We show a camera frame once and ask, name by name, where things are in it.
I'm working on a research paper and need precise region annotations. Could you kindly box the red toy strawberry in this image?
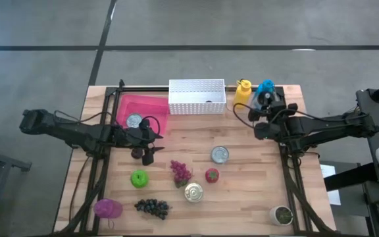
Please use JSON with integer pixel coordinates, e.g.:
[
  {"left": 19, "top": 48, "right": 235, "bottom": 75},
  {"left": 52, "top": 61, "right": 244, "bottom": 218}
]
[{"left": 205, "top": 167, "right": 220, "bottom": 184}]

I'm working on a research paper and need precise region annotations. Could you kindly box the white perforated basket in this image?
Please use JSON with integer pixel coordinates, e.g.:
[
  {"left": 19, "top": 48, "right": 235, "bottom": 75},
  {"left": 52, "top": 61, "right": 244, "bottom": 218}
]
[{"left": 168, "top": 78, "right": 227, "bottom": 116}]

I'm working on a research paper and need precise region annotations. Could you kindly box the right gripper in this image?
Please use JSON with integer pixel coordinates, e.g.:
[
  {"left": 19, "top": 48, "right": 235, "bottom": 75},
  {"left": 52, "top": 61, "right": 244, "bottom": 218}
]
[{"left": 247, "top": 95, "right": 298, "bottom": 124}]

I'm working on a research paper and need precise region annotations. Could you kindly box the small white potted plant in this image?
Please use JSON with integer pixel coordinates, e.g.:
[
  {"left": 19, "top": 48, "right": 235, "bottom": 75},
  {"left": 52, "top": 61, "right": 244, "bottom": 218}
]
[{"left": 268, "top": 205, "right": 294, "bottom": 226}]

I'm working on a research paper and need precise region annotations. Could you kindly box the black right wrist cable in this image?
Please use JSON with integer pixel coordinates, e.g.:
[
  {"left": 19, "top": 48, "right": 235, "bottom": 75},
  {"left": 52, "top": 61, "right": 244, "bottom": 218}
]
[{"left": 232, "top": 102, "right": 259, "bottom": 130}]

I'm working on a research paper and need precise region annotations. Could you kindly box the blue plastic bottle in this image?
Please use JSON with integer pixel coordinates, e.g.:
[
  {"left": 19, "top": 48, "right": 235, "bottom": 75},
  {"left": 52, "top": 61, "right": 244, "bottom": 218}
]
[{"left": 253, "top": 79, "right": 276, "bottom": 99}]

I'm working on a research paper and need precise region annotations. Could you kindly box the pink plastic bin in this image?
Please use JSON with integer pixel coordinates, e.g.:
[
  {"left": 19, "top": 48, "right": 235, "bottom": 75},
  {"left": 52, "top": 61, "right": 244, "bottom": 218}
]
[{"left": 114, "top": 93, "right": 170, "bottom": 135}]

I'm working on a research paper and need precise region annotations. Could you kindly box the white paper sheet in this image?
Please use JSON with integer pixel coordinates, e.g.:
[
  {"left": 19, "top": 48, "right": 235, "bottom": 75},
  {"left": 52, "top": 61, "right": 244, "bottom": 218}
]
[{"left": 319, "top": 163, "right": 342, "bottom": 207}]

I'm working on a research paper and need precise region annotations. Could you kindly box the black plastic grape bunch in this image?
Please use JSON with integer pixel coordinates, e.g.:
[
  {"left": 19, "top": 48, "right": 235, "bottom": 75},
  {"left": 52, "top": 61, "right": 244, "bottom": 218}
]
[{"left": 134, "top": 198, "right": 171, "bottom": 221}]

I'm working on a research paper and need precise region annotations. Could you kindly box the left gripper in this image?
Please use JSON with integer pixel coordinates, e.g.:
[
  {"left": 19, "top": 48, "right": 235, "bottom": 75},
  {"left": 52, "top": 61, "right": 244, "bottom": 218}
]
[{"left": 113, "top": 118, "right": 166, "bottom": 167}]

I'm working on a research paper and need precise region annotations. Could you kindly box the yellow plastic bottle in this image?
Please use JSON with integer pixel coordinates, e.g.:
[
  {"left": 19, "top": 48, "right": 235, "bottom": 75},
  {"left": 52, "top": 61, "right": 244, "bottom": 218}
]
[{"left": 232, "top": 78, "right": 253, "bottom": 110}]

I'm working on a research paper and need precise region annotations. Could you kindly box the green toy apple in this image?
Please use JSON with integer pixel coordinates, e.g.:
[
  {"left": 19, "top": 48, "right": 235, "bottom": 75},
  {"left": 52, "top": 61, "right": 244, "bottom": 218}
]
[{"left": 130, "top": 169, "right": 150, "bottom": 189}]

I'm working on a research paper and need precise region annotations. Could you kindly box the dark purple toy plum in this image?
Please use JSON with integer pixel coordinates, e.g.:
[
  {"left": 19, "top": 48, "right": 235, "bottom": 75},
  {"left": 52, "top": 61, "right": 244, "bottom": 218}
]
[{"left": 130, "top": 147, "right": 144, "bottom": 160}]

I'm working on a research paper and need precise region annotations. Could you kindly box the silver-top tin can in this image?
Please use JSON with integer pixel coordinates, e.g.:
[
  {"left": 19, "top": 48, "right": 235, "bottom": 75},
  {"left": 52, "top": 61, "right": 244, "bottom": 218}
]
[
  {"left": 125, "top": 113, "right": 144, "bottom": 130},
  {"left": 210, "top": 145, "right": 230, "bottom": 165}
]

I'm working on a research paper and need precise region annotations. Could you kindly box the gold-top blue-label tin can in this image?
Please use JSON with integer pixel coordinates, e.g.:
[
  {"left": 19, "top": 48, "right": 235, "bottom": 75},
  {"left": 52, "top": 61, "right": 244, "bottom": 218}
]
[{"left": 184, "top": 182, "right": 205, "bottom": 203}]

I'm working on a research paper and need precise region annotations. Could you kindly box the clear plastic bin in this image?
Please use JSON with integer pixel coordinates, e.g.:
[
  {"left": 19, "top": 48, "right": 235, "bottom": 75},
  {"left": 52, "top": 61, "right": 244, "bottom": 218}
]
[{"left": 224, "top": 86, "right": 280, "bottom": 120}]

